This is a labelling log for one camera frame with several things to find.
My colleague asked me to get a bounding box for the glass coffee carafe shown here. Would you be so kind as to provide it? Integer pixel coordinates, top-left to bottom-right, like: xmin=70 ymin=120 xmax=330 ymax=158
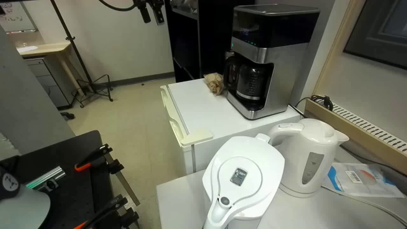
xmin=222 ymin=55 xmax=267 ymax=103

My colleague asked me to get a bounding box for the black silver coffee machine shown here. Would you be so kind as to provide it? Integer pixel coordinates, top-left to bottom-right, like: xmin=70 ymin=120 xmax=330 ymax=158
xmin=222 ymin=4 xmax=321 ymax=121

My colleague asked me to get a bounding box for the white mini fridge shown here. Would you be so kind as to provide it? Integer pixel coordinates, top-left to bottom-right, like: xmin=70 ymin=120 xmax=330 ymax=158
xmin=159 ymin=78 xmax=302 ymax=176

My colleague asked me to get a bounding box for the brown paper filter bag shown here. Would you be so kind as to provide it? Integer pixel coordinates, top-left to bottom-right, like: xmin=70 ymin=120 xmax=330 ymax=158
xmin=202 ymin=71 xmax=226 ymax=97

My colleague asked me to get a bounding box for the white water filter pitcher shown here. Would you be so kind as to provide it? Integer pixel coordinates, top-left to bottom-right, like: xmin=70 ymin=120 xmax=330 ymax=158
xmin=201 ymin=132 xmax=286 ymax=229

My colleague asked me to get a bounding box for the black shelf unit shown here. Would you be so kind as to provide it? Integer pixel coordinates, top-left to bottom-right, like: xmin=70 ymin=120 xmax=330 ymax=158
xmin=164 ymin=0 xmax=255 ymax=84

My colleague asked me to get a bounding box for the white electric kettle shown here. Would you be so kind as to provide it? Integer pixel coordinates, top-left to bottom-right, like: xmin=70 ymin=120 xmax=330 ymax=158
xmin=267 ymin=117 xmax=351 ymax=199

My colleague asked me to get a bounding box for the black clamp orange tip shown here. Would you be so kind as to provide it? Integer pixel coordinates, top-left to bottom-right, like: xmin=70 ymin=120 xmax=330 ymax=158
xmin=73 ymin=143 xmax=125 ymax=176
xmin=72 ymin=193 xmax=141 ymax=229

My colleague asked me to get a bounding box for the black tripod stand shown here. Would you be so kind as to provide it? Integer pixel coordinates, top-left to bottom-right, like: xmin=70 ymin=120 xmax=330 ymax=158
xmin=49 ymin=0 xmax=114 ymax=108

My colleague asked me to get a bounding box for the small black floor object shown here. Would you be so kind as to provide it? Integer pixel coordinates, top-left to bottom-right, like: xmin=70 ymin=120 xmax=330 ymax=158
xmin=59 ymin=109 xmax=77 ymax=122

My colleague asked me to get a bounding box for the black perforated workbench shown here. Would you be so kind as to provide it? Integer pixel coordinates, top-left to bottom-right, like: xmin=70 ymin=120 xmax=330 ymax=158
xmin=0 ymin=130 xmax=141 ymax=229

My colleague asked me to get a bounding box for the wooden radiator casing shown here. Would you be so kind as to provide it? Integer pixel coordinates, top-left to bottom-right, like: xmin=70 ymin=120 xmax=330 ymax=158
xmin=304 ymin=97 xmax=407 ymax=176

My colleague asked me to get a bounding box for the grey filing cabinet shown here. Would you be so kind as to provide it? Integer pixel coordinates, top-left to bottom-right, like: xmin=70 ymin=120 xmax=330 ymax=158
xmin=24 ymin=56 xmax=76 ymax=109

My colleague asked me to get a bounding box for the light wooden desk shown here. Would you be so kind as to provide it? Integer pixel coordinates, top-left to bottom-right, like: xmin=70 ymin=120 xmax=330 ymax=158
xmin=16 ymin=39 xmax=86 ymax=99

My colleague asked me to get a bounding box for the green white label strip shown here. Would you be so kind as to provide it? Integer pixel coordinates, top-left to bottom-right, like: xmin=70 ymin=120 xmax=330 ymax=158
xmin=24 ymin=165 xmax=67 ymax=193

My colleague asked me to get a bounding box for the large grey panel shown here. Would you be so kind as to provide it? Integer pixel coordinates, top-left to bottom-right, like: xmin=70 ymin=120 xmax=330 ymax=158
xmin=0 ymin=25 xmax=76 ymax=157

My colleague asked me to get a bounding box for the dark framed window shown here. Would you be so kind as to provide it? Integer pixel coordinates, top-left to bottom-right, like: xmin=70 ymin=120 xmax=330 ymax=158
xmin=343 ymin=0 xmax=407 ymax=71

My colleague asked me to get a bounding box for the grey rounded cover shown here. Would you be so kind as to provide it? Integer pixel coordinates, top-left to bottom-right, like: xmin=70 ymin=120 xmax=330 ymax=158
xmin=0 ymin=185 xmax=52 ymax=229

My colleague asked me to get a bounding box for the black cap with logo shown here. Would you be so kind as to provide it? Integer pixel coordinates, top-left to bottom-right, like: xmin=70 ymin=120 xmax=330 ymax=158
xmin=0 ymin=167 xmax=21 ymax=201

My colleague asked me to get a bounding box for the black power cable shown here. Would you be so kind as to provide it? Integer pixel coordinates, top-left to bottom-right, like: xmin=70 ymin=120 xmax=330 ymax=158
xmin=292 ymin=93 xmax=334 ymax=118

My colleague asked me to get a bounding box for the black mounted camera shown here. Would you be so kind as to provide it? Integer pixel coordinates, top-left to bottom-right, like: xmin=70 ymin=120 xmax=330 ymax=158
xmin=133 ymin=0 xmax=166 ymax=25

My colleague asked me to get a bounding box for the black camera cable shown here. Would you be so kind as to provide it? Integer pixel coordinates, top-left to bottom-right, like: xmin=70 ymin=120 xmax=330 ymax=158
xmin=98 ymin=0 xmax=137 ymax=13

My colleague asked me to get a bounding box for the white wall board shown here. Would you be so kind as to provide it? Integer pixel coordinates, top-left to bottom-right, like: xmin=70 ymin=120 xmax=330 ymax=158
xmin=0 ymin=1 xmax=38 ymax=36

